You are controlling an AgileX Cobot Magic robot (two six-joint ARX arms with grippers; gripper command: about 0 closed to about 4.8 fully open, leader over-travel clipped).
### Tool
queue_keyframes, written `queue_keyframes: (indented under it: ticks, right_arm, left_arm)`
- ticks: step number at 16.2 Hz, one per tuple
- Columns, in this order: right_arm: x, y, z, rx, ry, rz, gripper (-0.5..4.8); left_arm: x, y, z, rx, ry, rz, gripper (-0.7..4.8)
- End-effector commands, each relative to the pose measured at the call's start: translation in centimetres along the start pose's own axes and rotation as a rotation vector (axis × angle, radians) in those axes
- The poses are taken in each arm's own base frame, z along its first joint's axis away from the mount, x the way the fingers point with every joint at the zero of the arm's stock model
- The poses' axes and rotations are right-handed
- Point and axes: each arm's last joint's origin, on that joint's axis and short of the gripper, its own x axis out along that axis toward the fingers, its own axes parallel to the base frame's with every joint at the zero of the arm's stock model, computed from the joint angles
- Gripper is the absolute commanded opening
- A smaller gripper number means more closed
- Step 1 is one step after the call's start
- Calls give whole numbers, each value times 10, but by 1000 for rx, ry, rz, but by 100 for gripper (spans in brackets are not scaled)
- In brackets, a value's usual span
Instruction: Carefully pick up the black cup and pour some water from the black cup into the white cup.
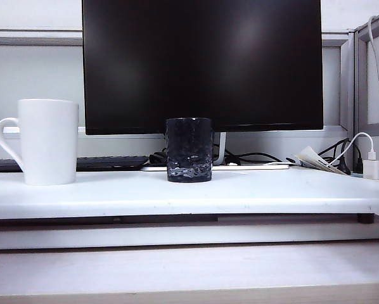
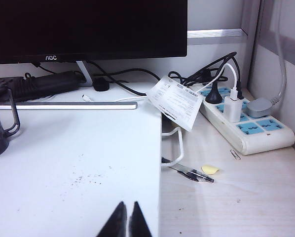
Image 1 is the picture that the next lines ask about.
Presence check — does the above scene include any black textured cup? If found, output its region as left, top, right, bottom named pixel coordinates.
left=165, top=117, right=214, bottom=183

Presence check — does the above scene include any black power brick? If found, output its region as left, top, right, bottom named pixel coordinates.
left=149, top=151, right=168, bottom=166

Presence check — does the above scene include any silver monitor stand neck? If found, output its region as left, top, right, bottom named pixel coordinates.
left=212, top=132, right=228, bottom=166

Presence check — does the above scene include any white riser board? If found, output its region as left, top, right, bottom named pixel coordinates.
left=0, top=167, right=379, bottom=220

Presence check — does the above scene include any white flat monitor base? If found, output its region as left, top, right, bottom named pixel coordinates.
left=141, top=161, right=291, bottom=172

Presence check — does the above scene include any black keyboard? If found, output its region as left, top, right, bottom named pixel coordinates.
left=0, top=155, right=150, bottom=173

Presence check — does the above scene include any black computer monitor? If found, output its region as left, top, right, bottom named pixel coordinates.
left=81, top=0, right=324, bottom=136

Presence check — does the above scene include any folded paper booklet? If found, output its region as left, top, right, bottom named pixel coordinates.
left=292, top=146, right=349, bottom=175

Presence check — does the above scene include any white ceramic mug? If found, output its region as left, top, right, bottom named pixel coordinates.
left=0, top=98, right=79, bottom=186

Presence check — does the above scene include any white usb charger block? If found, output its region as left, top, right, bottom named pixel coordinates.
left=363, top=151, right=379, bottom=180

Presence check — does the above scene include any long black cable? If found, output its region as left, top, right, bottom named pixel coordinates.
left=224, top=151, right=293, bottom=166

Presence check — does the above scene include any black cable bundle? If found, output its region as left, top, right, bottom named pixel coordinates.
left=318, top=137, right=352, bottom=175

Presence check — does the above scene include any thin white usb cable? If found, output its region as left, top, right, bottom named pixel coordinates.
left=330, top=132, right=376, bottom=165

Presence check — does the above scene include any grey cubicle partition frame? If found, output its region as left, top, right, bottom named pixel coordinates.
left=340, top=6, right=379, bottom=178

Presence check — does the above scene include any grey wall rail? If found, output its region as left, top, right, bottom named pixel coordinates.
left=0, top=29, right=350, bottom=48

